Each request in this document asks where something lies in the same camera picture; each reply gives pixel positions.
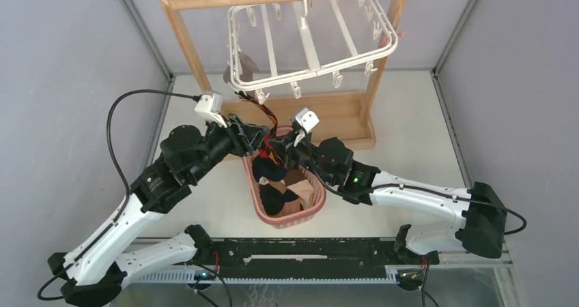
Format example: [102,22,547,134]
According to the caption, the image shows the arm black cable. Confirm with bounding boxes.
[37,90,202,302]
[302,130,528,236]

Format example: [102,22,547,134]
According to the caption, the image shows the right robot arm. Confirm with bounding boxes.
[268,134,508,263]

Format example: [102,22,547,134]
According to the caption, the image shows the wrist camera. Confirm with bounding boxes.
[195,91,227,128]
[291,107,320,147]

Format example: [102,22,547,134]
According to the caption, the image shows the pink plastic basket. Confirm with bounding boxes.
[242,154,326,229]

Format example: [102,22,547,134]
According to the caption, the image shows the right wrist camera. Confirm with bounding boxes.
[291,107,320,147]

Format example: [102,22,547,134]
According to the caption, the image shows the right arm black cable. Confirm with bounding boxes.
[302,130,528,236]

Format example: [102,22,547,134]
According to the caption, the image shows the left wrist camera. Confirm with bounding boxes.
[195,91,227,128]

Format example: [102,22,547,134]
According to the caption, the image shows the black mounting rail base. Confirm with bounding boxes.
[205,237,425,284]

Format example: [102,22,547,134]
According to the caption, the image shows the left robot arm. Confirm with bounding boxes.
[48,114,270,306]

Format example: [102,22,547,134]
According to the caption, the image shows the black red cuff sock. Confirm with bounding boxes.
[251,156,288,182]

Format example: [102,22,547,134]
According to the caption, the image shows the brown patterned sock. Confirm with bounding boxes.
[236,91,282,166]

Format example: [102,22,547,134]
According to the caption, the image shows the wooden hanging rack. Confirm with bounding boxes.
[160,0,406,150]

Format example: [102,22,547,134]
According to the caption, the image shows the pink plastic clothespin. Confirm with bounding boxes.
[378,31,405,48]

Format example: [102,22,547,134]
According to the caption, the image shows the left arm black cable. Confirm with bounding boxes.
[37,90,202,302]

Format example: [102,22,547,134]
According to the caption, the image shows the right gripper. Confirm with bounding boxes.
[268,130,337,187]

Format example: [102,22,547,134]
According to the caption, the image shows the brown beige striped sock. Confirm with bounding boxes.
[265,169,314,218]

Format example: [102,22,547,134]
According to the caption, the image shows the plain black sock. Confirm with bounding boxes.
[259,184,299,216]

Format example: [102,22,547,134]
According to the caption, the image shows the white plastic clip hanger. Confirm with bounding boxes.
[227,0,399,104]

